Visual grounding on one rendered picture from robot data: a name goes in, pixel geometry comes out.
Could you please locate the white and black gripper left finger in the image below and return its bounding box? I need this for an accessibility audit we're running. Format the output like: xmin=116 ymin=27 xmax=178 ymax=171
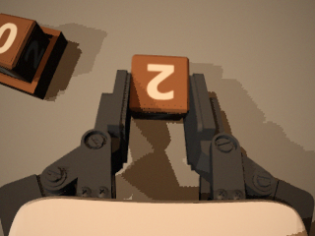
xmin=0 ymin=70 xmax=131 ymax=236

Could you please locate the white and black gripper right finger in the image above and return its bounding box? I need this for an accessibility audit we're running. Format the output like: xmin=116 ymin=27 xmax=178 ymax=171
xmin=183 ymin=73 xmax=314 ymax=236

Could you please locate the orange number cube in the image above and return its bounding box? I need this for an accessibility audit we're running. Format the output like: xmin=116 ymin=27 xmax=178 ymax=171
xmin=0 ymin=13 xmax=50 ymax=84
xmin=129 ymin=54 xmax=189 ymax=121

